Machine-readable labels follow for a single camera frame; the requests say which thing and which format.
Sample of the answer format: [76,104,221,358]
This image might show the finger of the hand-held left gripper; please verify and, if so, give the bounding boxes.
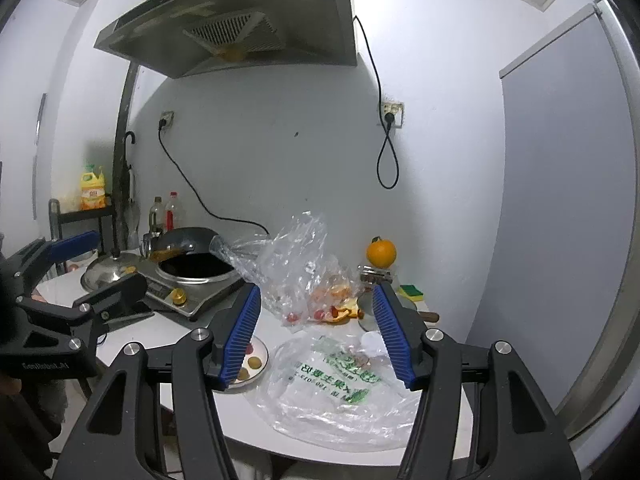
[0,231,101,293]
[17,274,149,348]

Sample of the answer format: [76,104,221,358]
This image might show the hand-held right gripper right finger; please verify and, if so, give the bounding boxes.
[371,282,581,480]

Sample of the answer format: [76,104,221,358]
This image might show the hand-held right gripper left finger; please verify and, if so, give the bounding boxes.
[52,282,263,480]

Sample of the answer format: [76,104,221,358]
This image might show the white round plate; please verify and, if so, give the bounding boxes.
[212,335,269,394]

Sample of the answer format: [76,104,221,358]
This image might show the person's left forearm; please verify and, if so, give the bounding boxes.
[0,377,68,461]

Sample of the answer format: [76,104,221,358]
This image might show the crumpled white plastic bag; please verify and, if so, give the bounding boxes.
[361,331,390,358]

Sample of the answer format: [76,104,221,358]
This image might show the steel domed lid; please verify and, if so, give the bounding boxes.
[81,251,144,292]

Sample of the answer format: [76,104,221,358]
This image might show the black metal rack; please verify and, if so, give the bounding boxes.
[48,198,117,261]

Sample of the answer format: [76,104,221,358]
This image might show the steel pot with lid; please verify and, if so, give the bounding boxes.
[357,292,440,334]

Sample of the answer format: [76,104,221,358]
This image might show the orange peel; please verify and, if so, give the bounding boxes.
[322,297,365,325]

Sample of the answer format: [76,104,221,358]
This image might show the yellow oil bottle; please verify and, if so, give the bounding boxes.
[80,162,112,212]

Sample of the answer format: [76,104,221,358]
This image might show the glass jar of dark fruit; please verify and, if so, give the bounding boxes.
[360,265,397,287]

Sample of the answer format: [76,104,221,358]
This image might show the steel induction cooker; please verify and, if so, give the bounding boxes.
[137,252,247,322]

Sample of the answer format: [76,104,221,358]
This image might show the bagged peeled orange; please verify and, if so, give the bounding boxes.
[312,282,353,306]

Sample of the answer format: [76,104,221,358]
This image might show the large orange with leaf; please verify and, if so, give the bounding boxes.
[366,236,397,268]

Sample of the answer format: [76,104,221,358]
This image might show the dark glass bottle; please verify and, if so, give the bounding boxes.
[150,196,165,237]

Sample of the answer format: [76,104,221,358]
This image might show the black umbrella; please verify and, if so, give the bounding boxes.
[121,131,139,243]

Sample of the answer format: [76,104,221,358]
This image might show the crumpled clear plastic bag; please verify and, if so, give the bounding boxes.
[209,211,366,333]

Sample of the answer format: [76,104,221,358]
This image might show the green printed plastic bag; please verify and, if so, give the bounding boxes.
[255,332,437,449]

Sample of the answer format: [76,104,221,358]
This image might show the grey vertical pipe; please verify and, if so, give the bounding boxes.
[112,62,142,251]

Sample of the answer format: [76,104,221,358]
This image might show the white door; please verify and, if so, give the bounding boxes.
[499,0,640,453]

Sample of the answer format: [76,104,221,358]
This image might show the steel range hood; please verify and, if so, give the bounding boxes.
[94,0,359,80]

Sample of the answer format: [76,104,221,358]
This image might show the dark wok with wooden handle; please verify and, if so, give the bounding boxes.
[149,226,221,262]

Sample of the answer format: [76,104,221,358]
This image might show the black cooker power cable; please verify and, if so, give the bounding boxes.
[159,127,272,236]

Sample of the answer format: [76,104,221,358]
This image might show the white wall socket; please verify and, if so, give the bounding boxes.
[381,102,405,128]

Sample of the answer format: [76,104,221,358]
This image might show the black hood power cable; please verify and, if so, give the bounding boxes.
[353,15,400,190]

